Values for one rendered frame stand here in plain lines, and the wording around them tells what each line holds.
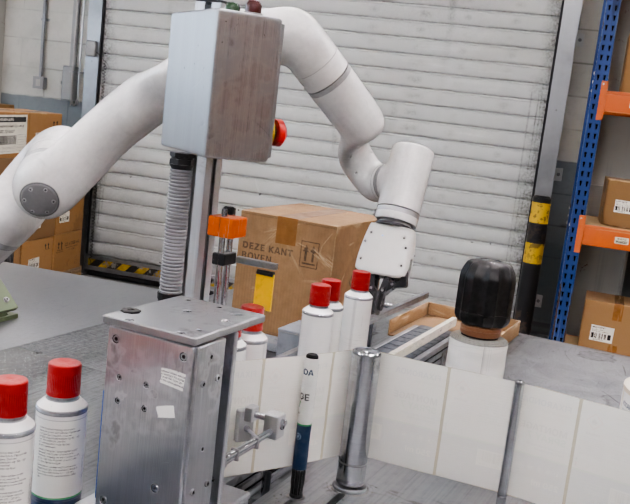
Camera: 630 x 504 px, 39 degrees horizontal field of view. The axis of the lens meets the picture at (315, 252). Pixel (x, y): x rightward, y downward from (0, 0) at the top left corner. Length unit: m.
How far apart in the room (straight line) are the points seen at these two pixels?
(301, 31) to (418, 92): 4.09
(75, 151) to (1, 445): 0.88
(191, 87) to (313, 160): 4.57
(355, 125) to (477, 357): 0.54
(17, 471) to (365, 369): 0.45
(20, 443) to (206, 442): 0.17
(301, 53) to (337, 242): 0.50
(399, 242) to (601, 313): 3.43
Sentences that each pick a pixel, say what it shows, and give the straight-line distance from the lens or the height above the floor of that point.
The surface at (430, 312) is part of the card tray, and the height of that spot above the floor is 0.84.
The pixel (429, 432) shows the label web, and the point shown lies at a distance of 1.16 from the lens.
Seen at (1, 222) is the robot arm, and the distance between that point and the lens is 1.79.
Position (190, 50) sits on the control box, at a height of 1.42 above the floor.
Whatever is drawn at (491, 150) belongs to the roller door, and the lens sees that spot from 5.57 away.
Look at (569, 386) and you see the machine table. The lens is 2.02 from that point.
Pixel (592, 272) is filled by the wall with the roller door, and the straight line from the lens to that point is 5.71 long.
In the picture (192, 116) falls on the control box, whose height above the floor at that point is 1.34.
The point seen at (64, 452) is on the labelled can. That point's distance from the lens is 0.94.
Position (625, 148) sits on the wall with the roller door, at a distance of 5.65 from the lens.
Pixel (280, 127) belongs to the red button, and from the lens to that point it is 1.22.
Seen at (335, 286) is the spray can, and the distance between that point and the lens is 1.46.
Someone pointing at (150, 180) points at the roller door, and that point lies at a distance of 6.19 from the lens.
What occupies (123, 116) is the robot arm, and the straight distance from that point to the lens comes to 1.63.
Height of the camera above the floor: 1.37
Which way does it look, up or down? 9 degrees down
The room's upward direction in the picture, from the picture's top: 7 degrees clockwise
